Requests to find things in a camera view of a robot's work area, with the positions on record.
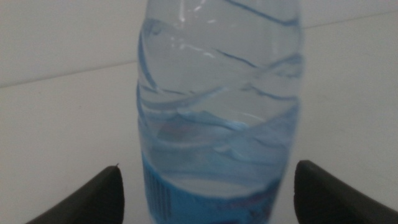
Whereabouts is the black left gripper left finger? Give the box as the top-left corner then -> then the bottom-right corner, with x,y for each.
26,165 -> 126,224

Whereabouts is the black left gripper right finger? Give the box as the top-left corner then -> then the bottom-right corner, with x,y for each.
293,160 -> 398,224

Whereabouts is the clear water bottle blue cap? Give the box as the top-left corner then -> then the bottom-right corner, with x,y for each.
136,0 -> 305,224

